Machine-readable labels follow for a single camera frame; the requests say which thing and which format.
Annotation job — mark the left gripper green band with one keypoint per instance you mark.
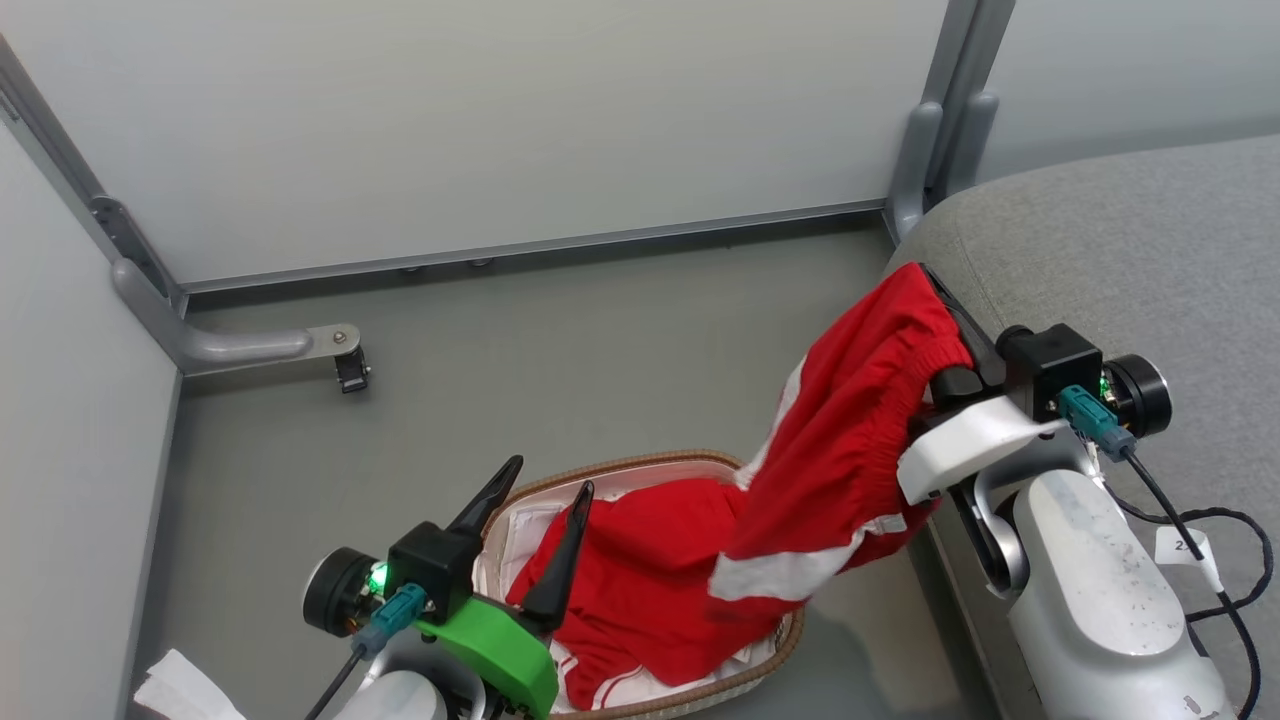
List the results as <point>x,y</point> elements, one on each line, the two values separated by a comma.
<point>505,650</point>

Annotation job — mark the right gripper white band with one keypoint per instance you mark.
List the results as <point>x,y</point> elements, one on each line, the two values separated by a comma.
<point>960,445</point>

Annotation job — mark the red shorts with white stripes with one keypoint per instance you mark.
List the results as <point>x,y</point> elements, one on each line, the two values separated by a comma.
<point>840,440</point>

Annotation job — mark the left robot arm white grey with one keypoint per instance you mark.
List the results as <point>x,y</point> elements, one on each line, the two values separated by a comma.
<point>400,700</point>

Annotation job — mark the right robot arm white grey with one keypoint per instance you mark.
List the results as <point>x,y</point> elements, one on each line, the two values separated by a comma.
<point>1090,580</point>

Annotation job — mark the white liner sheet in basket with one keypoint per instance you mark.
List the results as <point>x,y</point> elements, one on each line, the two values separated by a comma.
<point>515,540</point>

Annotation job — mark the cream laundry basket brown rim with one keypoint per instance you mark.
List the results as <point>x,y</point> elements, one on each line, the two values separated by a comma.
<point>790,640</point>

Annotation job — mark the right wrist black round motor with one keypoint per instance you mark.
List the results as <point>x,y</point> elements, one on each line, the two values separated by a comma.
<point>1140,395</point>

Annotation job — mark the wrist black round motor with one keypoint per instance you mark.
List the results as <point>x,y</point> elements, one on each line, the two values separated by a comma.
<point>335,592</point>
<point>1140,395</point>

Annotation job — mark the grey fabric sofa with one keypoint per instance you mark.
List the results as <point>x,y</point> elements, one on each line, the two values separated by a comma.
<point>1130,250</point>

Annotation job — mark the left wrist black round motor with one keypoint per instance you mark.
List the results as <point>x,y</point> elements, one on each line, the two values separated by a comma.
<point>335,592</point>

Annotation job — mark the small black caster wheel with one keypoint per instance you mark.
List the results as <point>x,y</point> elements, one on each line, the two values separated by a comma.
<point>352,372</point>

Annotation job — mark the crumpled white paper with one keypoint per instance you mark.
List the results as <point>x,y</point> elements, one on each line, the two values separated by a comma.
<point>185,690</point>

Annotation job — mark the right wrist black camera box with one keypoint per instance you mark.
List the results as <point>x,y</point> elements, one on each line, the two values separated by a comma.
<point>1050,360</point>

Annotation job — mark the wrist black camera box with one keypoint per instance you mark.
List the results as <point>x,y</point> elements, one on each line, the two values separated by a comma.
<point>435,565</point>
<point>1050,360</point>

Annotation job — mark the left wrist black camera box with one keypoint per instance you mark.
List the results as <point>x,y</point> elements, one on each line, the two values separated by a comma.
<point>435,565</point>

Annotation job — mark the grey double partition post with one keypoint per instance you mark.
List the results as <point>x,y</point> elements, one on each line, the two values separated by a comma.
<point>945,130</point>

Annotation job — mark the grey partition bottom rail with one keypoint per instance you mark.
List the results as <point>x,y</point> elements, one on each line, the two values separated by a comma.
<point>540,245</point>

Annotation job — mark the grey partition foot bracket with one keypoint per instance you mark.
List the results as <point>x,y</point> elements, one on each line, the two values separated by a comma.
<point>220,345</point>

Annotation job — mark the grey slanted partition post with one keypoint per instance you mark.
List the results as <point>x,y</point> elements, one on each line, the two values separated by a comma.
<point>90,195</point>

